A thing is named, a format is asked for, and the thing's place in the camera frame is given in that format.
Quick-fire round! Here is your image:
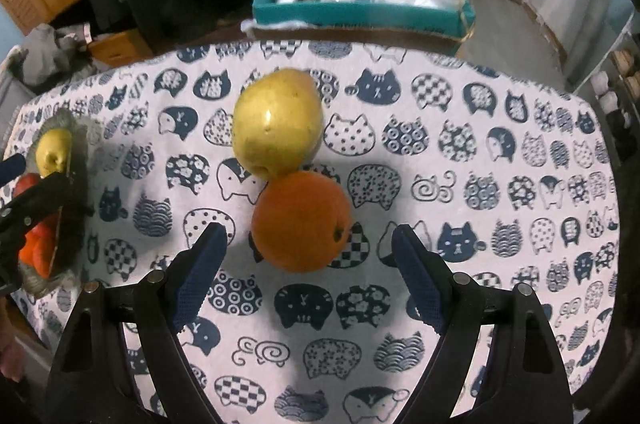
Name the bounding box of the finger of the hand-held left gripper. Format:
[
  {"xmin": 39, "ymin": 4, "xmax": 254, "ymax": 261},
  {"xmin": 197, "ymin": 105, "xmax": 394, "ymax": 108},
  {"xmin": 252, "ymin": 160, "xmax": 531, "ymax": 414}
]
[
  {"xmin": 0, "ymin": 173, "xmax": 70, "ymax": 230},
  {"xmin": 0, "ymin": 154, "xmax": 27, "ymax": 186}
]

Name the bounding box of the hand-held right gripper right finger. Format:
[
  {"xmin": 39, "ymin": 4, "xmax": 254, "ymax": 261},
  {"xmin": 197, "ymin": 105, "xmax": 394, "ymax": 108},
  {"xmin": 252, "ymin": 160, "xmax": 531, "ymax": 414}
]
[{"xmin": 391, "ymin": 224, "xmax": 573, "ymax": 424}]

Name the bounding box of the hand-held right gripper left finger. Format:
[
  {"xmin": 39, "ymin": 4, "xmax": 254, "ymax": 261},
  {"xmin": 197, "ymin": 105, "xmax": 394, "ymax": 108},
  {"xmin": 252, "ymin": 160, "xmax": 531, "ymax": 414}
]
[{"xmin": 47, "ymin": 222, "xmax": 228, "ymax": 424}]

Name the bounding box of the red apple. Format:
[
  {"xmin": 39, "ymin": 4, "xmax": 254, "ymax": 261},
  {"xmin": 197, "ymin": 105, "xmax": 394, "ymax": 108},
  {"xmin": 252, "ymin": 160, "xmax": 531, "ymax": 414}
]
[{"xmin": 12, "ymin": 171, "xmax": 43, "ymax": 197}]

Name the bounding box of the orange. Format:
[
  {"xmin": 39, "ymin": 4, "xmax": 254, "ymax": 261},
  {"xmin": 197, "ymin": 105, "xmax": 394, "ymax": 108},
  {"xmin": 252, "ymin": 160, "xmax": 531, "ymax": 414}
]
[
  {"xmin": 250, "ymin": 171, "xmax": 353, "ymax": 272},
  {"xmin": 19, "ymin": 211, "xmax": 63, "ymax": 279}
]

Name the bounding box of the green glass plate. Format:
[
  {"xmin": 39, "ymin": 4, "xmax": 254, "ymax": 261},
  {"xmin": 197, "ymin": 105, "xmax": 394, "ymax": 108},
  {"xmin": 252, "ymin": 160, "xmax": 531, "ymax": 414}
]
[{"xmin": 10, "ymin": 109, "xmax": 93, "ymax": 297}]

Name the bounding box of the yellow pear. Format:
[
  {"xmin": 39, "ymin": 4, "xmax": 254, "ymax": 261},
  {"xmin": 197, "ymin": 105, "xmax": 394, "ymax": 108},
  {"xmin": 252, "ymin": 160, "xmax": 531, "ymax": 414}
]
[
  {"xmin": 35, "ymin": 128, "xmax": 73, "ymax": 177},
  {"xmin": 232, "ymin": 68, "xmax": 325, "ymax": 179}
]

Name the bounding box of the grey fabric bag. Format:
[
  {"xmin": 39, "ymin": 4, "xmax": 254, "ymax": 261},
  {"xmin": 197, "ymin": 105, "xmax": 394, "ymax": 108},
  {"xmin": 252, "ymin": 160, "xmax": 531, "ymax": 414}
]
[{"xmin": 15, "ymin": 24, "xmax": 96, "ymax": 92}]

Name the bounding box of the cat print tablecloth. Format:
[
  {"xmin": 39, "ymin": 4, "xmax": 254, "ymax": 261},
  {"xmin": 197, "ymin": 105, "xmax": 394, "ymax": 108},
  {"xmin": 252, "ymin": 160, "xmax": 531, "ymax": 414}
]
[{"xmin": 0, "ymin": 39, "xmax": 621, "ymax": 424}]

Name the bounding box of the wooden box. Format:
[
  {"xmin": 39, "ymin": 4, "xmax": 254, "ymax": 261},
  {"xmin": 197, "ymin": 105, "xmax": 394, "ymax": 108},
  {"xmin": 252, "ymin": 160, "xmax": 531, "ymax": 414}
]
[{"xmin": 87, "ymin": 29, "xmax": 153, "ymax": 68}]

